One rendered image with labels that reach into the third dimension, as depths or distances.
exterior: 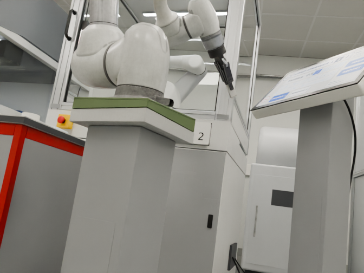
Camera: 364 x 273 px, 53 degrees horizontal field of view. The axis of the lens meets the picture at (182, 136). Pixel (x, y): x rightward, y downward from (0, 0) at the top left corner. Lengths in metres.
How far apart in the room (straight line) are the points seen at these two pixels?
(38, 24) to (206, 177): 1.55
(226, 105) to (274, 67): 3.67
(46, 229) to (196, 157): 0.73
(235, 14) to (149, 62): 0.93
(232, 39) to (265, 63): 3.54
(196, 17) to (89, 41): 0.47
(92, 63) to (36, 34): 1.39
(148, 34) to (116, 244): 0.62
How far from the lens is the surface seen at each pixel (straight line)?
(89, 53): 1.28
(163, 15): 1.55
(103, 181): 1.06
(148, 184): 1.06
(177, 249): 1.74
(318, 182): 1.40
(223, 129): 1.74
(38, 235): 1.62
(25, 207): 1.52
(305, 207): 1.43
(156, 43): 1.15
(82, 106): 1.12
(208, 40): 1.56
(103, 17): 1.32
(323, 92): 1.33
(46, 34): 2.70
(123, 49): 1.17
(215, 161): 1.72
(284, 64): 5.44
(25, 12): 2.56
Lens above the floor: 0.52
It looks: 11 degrees up
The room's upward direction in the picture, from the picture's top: 8 degrees clockwise
